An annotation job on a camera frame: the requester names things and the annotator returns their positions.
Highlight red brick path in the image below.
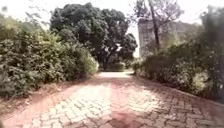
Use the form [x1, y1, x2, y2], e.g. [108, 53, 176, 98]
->
[0, 71, 224, 128]

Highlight large dark tree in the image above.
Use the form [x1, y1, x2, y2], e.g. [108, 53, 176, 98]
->
[49, 2, 138, 72]

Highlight grey building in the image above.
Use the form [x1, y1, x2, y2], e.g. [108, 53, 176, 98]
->
[137, 18, 204, 58]

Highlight bare earth strip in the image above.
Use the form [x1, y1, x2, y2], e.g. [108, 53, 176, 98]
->
[0, 79, 84, 116]

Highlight thin bare tree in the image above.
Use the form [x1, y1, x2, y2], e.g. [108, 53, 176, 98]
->
[132, 0, 185, 53]

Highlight green bushes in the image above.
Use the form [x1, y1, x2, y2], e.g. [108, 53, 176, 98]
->
[0, 14, 100, 99]
[131, 6, 224, 101]

